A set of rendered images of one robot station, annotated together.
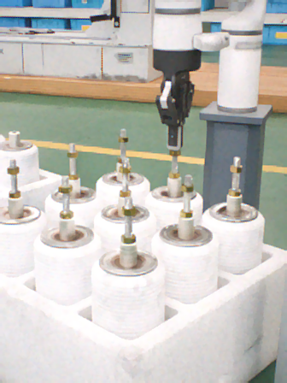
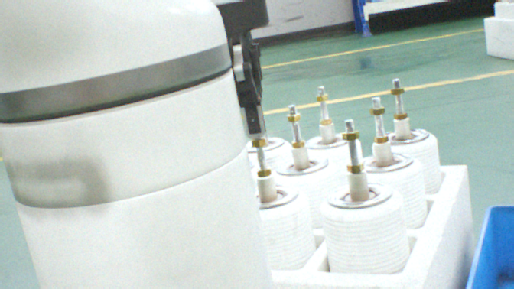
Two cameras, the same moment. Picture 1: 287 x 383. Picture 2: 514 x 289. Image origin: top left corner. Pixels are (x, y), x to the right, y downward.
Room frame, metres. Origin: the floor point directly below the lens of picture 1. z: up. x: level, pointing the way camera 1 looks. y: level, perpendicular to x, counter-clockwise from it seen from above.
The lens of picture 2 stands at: (1.65, -0.27, 0.50)
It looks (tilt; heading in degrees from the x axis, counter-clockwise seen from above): 14 degrees down; 164
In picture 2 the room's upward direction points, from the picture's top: 11 degrees counter-clockwise
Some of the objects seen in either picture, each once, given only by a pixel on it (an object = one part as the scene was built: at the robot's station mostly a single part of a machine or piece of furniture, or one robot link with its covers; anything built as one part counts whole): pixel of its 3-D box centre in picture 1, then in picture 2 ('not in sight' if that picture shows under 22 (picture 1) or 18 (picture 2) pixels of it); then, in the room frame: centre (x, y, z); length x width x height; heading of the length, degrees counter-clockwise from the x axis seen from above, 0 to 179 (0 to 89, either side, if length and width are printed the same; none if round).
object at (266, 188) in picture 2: (174, 186); (266, 188); (0.97, -0.08, 0.26); 0.02 x 0.02 x 0.03
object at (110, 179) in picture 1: (123, 179); (359, 196); (1.04, 0.00, 0.25); 0.08 x 0.08 x 0.01
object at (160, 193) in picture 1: (173, 194); (268, 197); (0.96, -0.08, 0.25); 0.08 x 0.08 x 0.01
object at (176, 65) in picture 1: (176, 73); (239, 37); (0.97, -0.08, 0.45); 0.08 x 0.08 x 0.09
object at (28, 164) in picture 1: (17, 186); not in sight; (1.27, 0.23, 0.16); 0.10 x 0.10 x 0.18
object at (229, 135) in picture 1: (232, 170); not in sight; (1.41, -0.26, 0.15); 0.15 x 0.15 x 0.30; 69
